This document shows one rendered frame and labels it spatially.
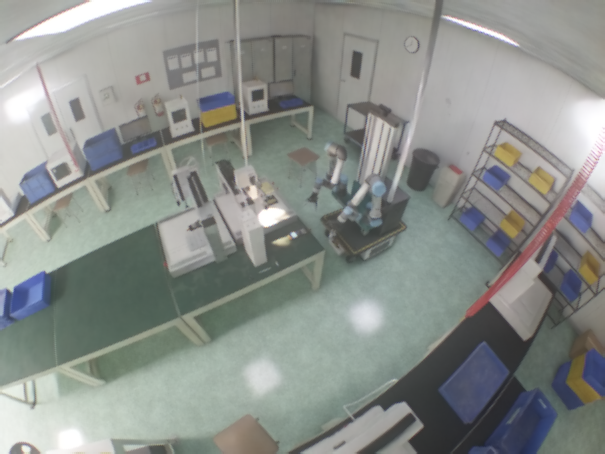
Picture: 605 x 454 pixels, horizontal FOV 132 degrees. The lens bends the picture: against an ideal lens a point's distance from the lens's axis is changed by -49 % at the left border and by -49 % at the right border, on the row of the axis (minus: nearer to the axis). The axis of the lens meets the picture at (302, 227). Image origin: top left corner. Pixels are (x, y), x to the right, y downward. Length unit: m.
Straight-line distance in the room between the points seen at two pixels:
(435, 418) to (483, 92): 3.92
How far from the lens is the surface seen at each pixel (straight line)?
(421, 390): 2.14
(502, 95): 4.13
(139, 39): 5.90
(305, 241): 2.47
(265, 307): 2.95
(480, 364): 2.45
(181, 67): 6.02
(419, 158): 4.37
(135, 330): 2.40
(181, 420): 2.89
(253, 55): 5.95
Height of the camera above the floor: 2.67
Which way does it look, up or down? 48 degrees down
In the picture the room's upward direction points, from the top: 2 degrees clockwise
